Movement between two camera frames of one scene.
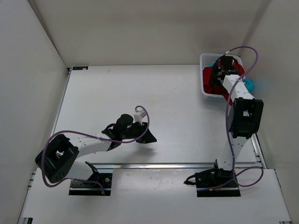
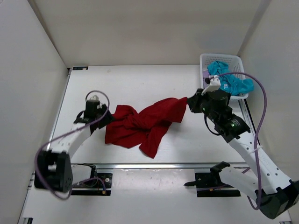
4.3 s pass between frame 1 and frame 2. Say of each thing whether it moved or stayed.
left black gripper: moved
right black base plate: stayed
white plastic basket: stayed
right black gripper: moved
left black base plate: stayed
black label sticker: stayed
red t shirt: moved
